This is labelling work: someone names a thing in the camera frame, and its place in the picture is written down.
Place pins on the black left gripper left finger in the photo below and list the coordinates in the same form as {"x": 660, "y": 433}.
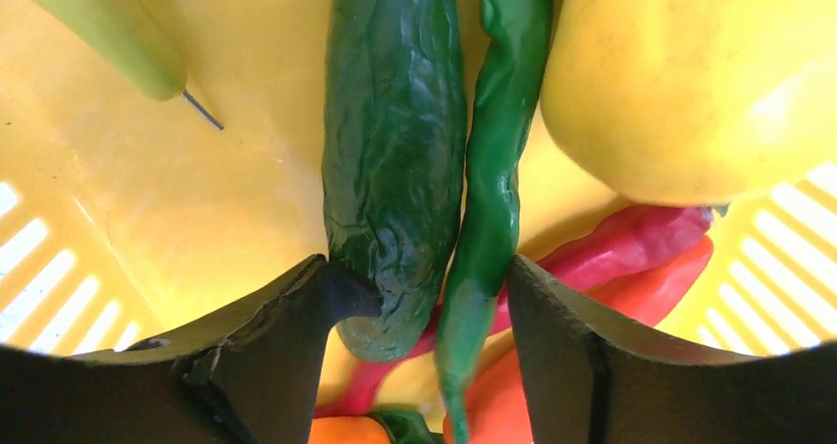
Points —
{"x": 246, "y": 373}

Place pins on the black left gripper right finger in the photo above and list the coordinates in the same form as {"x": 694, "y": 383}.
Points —
{"x": 593, "y": 375}

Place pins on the dark green cucumber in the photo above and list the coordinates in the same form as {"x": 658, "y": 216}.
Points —
{"x": 395, "y": 120}

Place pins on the red chili pepper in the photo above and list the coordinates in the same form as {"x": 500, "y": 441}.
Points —
{"x": 629, "y": 241}

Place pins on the orange tangerine with leaf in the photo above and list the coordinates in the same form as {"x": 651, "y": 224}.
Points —
{"x": 379, "y": 427}

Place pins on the yellow plastic basket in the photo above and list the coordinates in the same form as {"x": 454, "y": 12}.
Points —
{"x": 148, "y": 199}

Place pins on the yellow lemon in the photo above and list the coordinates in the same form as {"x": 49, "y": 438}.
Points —
{"x": 686, "y": 102}

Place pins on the green chili pepper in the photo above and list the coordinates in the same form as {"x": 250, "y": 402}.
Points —
{"x": 507, "y": 92}

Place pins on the yellow banana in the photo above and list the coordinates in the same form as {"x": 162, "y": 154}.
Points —
{"x": 130, "y": 40}

